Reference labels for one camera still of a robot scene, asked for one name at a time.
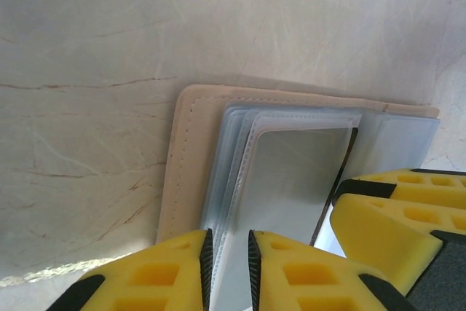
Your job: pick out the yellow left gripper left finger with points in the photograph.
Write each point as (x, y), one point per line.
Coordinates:
(153, 274)

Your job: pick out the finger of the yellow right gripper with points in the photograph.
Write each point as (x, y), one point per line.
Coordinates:
(418, 185)
(382, 238)

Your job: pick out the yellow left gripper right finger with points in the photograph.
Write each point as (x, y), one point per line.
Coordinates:
(309, 278)

